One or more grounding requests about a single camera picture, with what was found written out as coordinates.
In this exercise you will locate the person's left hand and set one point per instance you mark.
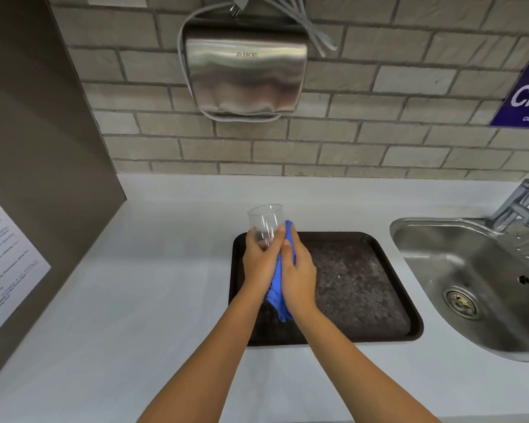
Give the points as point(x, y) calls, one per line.
point(260, 268)

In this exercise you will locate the person's right hand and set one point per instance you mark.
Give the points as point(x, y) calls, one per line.
point(299, 281)

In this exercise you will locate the blue cloth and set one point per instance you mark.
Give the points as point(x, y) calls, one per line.
point(280, 290)

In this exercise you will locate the clear drinking glass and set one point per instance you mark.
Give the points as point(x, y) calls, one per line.
point(266, 224)

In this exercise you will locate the person's right forearm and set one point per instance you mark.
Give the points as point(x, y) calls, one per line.
point(357, 374)

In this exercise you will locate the person's left forearm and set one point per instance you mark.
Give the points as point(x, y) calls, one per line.
point(203, 370)

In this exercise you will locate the dark brown tray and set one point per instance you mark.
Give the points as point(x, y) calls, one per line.
point(357, 290)

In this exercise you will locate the stainless steel sink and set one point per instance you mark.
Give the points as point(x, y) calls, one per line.
point(463, 277)

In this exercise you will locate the stainless steel hand dryer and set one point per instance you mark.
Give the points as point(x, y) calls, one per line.
point(247, 70)

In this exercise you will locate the chrome faucet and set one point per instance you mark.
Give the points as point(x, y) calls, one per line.
point(518, 207)

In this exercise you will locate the white and purple guideline poster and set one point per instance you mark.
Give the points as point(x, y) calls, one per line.
point(9, 259)

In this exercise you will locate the grey-brown cabinet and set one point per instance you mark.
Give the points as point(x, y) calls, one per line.
point(39, 127)

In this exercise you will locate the blue wall sign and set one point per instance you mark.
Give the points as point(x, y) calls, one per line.
point(527, 94)

